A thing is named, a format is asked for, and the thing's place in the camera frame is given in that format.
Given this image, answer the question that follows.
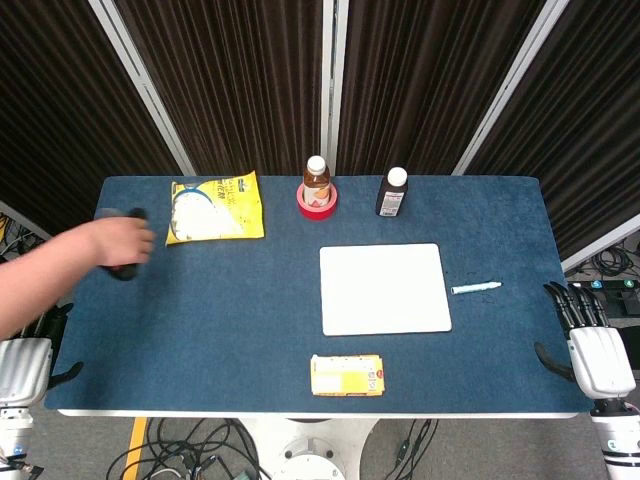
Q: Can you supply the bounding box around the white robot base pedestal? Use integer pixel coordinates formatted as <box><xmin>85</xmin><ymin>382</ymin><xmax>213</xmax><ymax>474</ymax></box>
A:
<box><xmin>238</xmin><ymin>417</ymin><xmax>377</xmax><ymax>480</ymax></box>

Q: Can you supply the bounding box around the green marker pen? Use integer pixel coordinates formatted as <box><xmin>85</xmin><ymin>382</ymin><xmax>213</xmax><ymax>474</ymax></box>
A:
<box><xmin>450</xmin><ymin>281</ymin><xmax>503</xmax><ymax>296</ymax></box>

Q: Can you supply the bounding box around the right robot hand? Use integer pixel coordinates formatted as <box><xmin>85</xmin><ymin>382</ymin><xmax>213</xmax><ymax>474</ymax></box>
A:
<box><xmin>533</xmin><ymin>281</ymin><xmax>637</xmax><ymax>400</ymax></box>

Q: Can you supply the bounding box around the dark brown medicine bottle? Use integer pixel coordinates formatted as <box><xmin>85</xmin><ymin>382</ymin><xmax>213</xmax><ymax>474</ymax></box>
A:
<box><xmin>375</xmin><ymin>166</ymin><xmax>409</xmax><ymax>218</ymax></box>

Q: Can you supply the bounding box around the yellow snack bag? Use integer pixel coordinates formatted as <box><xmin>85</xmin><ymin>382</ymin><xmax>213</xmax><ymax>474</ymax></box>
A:
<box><xmin>165</xmin><ymin>170</ymin><xmax>266</xmax><ymax>247</ymax></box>

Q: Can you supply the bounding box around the white partition frame post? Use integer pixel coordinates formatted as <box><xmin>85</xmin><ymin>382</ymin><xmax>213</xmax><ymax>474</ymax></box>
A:
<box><xmin>451</xmin><ymin>0</ymin><xmax>572</xmax><ymax>177</ymax></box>
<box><xmin>559</xmin><ymin>211</ymin><xmax>640</xmax><ymax>274</ymax></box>
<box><xmin>0</xmin><ymin>199</ymin><xmax>52</xmax><ymax>242</ymax></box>
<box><xmin>88</xmin><ymin>0</ymin><xmax>197</xmax><ymax>177</ymax></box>
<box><xmin>320</xmin><ymin>0</ymin><xmax>350</xmax><ymax>176</ymax></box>

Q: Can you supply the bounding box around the red tape roll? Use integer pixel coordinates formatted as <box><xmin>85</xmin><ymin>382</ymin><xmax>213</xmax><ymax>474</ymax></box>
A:
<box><xmin>296</xmin><ymin>182</ymin><xmax>340</xmax><ymax>221</ymax></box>

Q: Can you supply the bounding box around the person's bare hand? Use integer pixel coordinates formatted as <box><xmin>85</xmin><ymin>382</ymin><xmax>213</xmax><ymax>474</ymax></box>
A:
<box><xmin>84</xmin><ymin>216</ymin><xmax>157</xmax><ymax>270</ymax></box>

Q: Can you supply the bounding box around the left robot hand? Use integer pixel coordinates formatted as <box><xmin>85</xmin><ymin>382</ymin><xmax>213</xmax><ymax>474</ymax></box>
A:
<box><xmin>0</xmin><ymin>302</ymin><xmax>84</xmax><ymax>407</ymax></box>

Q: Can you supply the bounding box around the black handheld object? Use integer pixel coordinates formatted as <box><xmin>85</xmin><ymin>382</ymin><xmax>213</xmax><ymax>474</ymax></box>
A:
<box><xmin>96</xmin><ymin>206</ymin><xmax>151</xmax><ymax>282</ymax></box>

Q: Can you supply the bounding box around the white drawing board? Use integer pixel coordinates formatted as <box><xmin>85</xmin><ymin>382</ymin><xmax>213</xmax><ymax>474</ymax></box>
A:
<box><xmin>318</xmin><ymin>242</ymin><xmax>453</xmax><ymax>337</ymax></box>

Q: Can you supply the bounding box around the person's bare forearm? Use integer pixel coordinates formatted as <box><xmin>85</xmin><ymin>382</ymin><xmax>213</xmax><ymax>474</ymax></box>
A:
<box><xmin>0</xmin><ymin>223</ymin><xmax>99</xmax><ymax>342</ymax></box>

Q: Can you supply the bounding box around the juice bottle white cap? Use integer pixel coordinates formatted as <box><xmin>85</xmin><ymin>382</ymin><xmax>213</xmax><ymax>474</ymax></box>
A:
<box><xmin>302</xmin><ymin>155</ymin><xmax>332</xmax><ymax>209</ymax></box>

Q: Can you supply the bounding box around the blue table mat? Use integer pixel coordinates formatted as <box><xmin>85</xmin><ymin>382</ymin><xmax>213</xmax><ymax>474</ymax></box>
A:
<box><xmin>43</xmin><ymin>174</ymin><xmax>596</xmax><ymax>414</ymax></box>

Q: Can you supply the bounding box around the yellow flat carton box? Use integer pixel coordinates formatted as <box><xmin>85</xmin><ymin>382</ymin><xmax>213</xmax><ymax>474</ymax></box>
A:
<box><xmin>309</xmin><ymin>353</ymin><xmax>389</xmax><ymax>399</ymax></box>

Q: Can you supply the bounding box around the black floor cable tangle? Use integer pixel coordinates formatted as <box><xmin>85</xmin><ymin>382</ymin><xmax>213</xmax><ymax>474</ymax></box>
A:
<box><xmin>0</xmin><ymin>209</ymin><xmax>47</xmax><ymax>264</ymax></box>
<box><xmin>106</xmin><ymin>417</ymin><xmax>274</xmax><ymax>480</ymax></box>
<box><xmin>564</xmin><ymin>238</ymin><xmax>640</xmax><ymax>282</ymax></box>

